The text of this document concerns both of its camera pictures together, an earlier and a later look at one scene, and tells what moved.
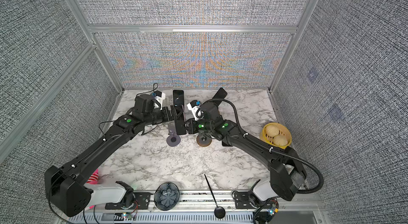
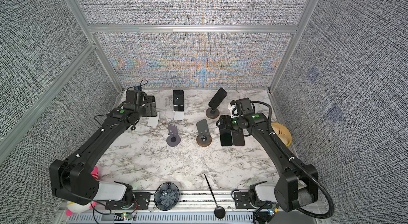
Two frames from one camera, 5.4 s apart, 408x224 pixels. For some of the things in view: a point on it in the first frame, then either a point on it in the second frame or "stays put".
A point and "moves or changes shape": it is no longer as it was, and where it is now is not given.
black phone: x=221 y=94 stays put
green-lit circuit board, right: x=272 y=210 stays put
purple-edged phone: x=180 y=122 moves or changes shape
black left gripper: x=168 y=114 → x=148 y=106
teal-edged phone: x=178 y=97 stays put
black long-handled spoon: x=219 y=212 stays put
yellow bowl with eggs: x=276 y=134 stays put
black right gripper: x=192 y=129 → x=223 y=118
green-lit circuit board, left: x=128 y=216 stays put
